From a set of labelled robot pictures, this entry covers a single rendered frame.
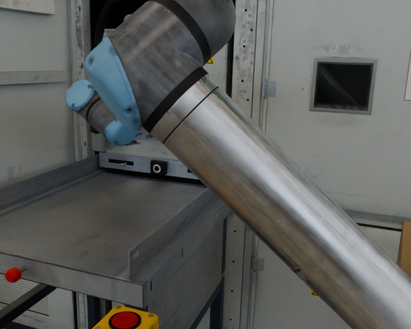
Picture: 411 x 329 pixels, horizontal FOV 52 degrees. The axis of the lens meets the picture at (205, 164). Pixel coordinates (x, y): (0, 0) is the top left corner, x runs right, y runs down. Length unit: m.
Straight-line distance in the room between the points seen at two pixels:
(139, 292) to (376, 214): 0.83
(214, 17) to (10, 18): 1.04
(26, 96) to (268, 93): 0.81
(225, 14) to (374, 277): 0.40
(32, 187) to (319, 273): 1.08
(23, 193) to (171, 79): 0.98
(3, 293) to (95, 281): 1.35
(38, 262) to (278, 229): 0.64
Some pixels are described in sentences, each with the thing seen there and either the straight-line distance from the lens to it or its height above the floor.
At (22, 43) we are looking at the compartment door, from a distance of 1.57.
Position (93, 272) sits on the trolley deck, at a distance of 0.97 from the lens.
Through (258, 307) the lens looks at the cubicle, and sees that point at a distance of 1.63.
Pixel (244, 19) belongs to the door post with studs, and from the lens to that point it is 1.43.
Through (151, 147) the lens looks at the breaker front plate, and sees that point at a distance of 1.63.
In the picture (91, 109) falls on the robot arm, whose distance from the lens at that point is 1.16.
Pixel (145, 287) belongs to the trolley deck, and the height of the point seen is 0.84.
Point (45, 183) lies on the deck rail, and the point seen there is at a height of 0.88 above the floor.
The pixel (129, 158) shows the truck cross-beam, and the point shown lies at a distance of 1.67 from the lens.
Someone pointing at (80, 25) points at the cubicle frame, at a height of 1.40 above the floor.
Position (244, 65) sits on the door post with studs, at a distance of 1.42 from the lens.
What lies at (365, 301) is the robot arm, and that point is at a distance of 0.61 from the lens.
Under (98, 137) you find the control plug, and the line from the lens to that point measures 1.60.
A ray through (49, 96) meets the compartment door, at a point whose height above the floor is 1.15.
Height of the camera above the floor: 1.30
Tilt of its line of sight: 14 degrees down
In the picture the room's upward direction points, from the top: 2 degrees clockwise
